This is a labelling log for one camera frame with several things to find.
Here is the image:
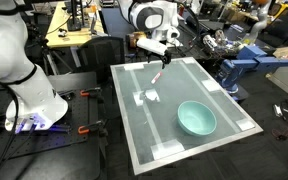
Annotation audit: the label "black cylinder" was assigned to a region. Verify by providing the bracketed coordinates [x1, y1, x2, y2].
[187, 15, 215, 34]

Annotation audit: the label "small black clamp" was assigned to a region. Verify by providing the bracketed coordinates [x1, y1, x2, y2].
[57, 89, 76, 101]

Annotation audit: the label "orange marker with white cap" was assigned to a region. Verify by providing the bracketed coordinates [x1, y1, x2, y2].
[150, 71, 164, 85]

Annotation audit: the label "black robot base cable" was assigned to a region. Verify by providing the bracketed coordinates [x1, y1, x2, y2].
[0, 81, 21, 180]

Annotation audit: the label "black stand on desk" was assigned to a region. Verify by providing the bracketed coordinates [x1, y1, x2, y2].
[67, 0, 86, 33]

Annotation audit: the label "black perforated breadboard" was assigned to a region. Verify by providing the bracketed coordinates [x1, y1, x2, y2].
[0, 79, 92, 165]

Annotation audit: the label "red cable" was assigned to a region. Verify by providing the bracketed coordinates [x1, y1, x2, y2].
[271, 126, 288, 141]

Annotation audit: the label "orange handled black clamp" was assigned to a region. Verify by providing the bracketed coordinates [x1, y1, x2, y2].
[79, 87, 106, 104]
[77, 119, 107, 138]

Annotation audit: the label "wooden desk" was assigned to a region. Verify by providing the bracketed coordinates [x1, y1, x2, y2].
[45, 1, 102, 49]

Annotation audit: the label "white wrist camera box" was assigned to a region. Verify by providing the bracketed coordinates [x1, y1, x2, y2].
[136, 37, 169, 57]

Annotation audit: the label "white power adapter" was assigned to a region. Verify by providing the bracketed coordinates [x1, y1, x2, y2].
[273, 104, 284, 118]

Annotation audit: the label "white robot arm grey joints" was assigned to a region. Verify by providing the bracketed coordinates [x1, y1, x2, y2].
[248, 0, 273, 44]

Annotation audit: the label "tan cardboard piece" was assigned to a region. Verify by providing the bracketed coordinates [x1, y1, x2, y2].
[272, 45, 288, 60]

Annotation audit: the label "metal mechanical device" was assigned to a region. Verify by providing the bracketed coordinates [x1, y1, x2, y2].
[202, 29, 229, 52]

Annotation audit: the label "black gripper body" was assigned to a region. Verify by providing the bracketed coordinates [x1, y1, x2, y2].
[146, 49, 170, 62]

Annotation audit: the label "green bowl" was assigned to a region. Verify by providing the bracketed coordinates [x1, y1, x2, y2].
[177, 100, 218, 137]

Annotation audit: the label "black office chair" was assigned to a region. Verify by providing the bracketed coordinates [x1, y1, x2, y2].
[76, 35, 126, 84]

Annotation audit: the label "black tripod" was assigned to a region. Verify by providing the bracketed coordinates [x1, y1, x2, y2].
[33, 38, 74, 76]

